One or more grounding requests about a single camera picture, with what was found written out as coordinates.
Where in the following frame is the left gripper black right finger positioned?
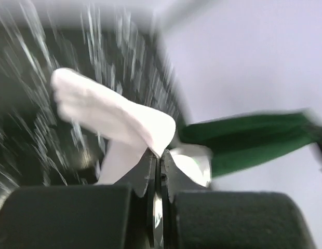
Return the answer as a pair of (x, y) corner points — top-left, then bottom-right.
(159, 150), (316, 249)

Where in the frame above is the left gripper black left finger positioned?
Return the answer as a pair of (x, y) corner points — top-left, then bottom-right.
(0, 150), (156, 249)

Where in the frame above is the white and green raglan t-shirt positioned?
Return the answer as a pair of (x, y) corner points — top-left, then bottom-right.
(50, 68), (319, 177)

